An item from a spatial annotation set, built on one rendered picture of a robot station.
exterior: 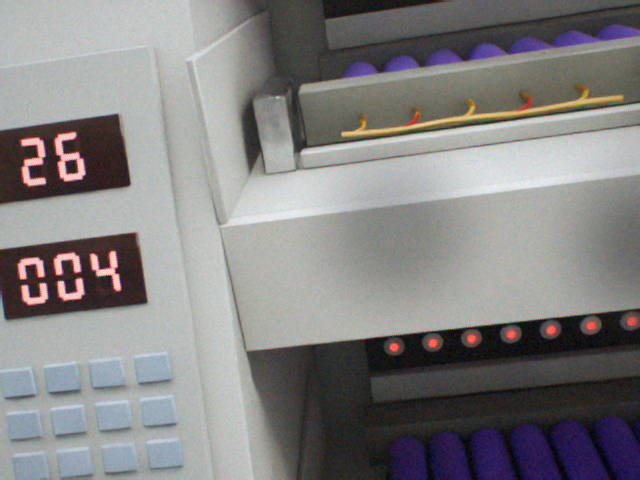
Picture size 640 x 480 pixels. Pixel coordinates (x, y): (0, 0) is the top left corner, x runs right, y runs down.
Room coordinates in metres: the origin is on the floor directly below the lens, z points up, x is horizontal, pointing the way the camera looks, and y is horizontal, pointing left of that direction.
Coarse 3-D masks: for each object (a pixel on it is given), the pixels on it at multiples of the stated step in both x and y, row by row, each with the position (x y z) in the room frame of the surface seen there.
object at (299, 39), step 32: (288, 0) 0.43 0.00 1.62; (320, 0) 0.42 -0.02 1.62; (288, 32) 0.43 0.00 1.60; (320, 32) 0.42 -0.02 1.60; (288, 64) 0.43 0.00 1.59; (320, 352) 0.43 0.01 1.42; (352, 352) 0.42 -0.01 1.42; (320, 384) 0.43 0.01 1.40; (352, 384) 0.42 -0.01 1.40; (576, 384) 0.41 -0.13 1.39; (352, 416) 0.42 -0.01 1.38
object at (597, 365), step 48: (432, 336) 0.39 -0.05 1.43; (480, 336) 0.39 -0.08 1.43; (528, 336) 0.39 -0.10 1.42; (576, 336) 0.39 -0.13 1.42; (624, 336) 0.38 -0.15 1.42; (384, 384) 0.39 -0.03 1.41; (432, 384) 0.39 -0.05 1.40; (480, 384) 0.39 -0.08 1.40; (528, 384) 0.39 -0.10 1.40; (624, 384) 0.38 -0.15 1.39; (384, 432) 0.38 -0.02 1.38; (432, 432) 0.38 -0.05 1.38; (480, 432) 0.37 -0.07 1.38; (528, 432) 0.36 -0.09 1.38; (576, 432) 0.35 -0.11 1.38; (624, 432) 0.35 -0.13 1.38
